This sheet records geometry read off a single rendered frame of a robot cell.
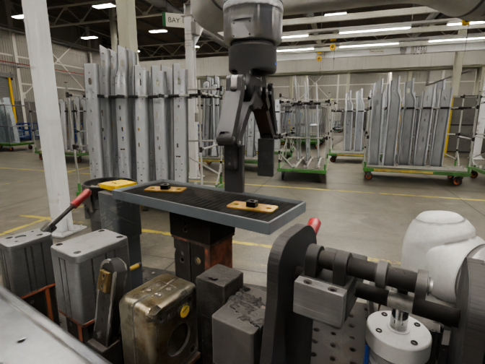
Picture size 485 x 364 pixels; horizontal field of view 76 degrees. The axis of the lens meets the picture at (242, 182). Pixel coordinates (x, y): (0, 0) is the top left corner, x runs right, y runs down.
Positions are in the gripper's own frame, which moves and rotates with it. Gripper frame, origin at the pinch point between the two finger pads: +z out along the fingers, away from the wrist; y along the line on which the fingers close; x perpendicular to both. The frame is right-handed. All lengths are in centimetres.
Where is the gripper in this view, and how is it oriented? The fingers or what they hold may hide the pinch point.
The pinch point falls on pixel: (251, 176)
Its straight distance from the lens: 51.8
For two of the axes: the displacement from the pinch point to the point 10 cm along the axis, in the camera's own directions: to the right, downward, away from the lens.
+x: 9.1, 0.9, -4.0
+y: -4.1, 1.9, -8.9
